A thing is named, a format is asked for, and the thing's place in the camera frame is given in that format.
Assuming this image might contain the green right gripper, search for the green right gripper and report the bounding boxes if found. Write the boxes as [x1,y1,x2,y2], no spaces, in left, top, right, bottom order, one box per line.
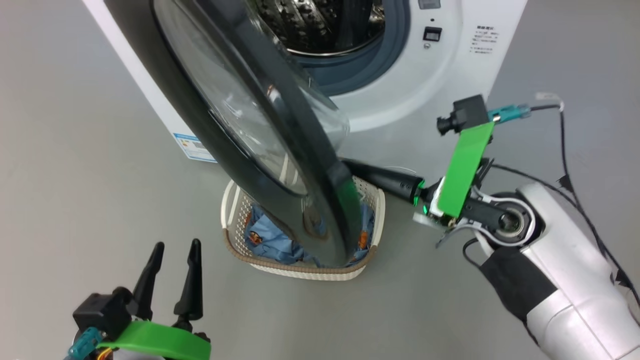
[342,121,496,236]

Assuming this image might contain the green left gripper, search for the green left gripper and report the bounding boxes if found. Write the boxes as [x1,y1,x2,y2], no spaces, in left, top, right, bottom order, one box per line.
[96,238,212,360]

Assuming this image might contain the blue garment with orange print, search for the blue garment with orange print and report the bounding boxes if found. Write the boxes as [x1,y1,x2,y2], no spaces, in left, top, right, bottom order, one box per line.
[244,202,376,266]

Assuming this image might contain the dark round glass washer door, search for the dark round glass washer door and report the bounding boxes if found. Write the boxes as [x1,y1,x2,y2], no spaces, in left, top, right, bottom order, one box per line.
[103,0,363,268]

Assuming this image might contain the cream perforated laundry basket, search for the cream perforated laundry basket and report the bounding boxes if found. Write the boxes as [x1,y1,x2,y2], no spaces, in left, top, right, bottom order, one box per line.
[221,175,386,281]

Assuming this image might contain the white front-load washing machine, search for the white front-load washing machine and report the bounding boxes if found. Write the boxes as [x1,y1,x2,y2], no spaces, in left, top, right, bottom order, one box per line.
[82,0,529,163]

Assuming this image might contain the grey rubber door gasket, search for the grey rubber door gasket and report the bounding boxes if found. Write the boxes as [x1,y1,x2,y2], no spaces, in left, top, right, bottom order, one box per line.
[295,0,412,97]

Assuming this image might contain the blue white energy label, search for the blue white energy label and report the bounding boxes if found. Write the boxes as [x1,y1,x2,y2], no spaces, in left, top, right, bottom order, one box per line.
[172,132,217,163]

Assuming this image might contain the steel washer drum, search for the steel washer drum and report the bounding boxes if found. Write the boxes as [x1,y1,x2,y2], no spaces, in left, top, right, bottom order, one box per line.
[249,0,386,57]

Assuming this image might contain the teal left camera connector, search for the teal left camera connector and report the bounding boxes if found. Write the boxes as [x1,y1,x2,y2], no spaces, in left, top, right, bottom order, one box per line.
[67,327,104,360]

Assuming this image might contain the teal camera connector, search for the teal camera connector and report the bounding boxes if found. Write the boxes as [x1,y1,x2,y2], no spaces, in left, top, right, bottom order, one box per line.
[487,103,531,124]
[67,327,104,360]

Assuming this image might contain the teal right camera connector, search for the teal right camera connector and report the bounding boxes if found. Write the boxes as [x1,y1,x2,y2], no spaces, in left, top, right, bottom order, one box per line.
[487,103,531,124]

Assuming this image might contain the white right cable tag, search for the white right cable tag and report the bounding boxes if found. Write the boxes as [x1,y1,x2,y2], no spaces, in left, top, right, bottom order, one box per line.
[534,91,565,112]

